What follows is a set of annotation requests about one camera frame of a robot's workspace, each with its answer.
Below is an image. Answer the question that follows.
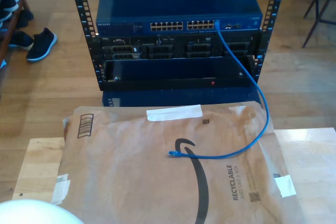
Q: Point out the blue network switch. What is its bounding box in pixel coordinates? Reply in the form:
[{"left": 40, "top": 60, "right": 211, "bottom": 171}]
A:
[{"left": 96, "top": 0, "right": 263, "bottom": 36}]

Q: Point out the black rack tray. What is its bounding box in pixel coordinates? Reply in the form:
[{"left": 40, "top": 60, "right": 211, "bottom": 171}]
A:
[{"left": 101, "top": 56, "right": 259, "bottom": 91}]

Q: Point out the white paper label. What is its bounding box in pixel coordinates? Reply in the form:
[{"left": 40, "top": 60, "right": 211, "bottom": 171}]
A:
[{"left": 274, "top": 174, "right": 298, "bottom": 198}]

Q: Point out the blue network cable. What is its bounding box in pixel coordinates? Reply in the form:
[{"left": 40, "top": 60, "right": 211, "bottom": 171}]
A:
[{"left": 167, "top": 19, "right": 271, "bottom": 160}]

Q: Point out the black server unit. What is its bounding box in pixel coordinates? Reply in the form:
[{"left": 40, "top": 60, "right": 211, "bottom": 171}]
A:
[{"left": 89, "top": 34, "right": 269, "bottom": 61}]

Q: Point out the dark sneaker white sole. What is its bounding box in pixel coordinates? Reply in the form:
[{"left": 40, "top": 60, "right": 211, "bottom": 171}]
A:
[
  {"left": 26, "top": 27, "right": 58, "bottom": 62},
  {"left": 7, "top": 31, "right": 35, "bottom": 51}
]

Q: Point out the white barcode label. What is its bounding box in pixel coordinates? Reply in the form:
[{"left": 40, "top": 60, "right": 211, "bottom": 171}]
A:
[{"left": 50, "top": 173, "right": 71, "bottom": 206}]

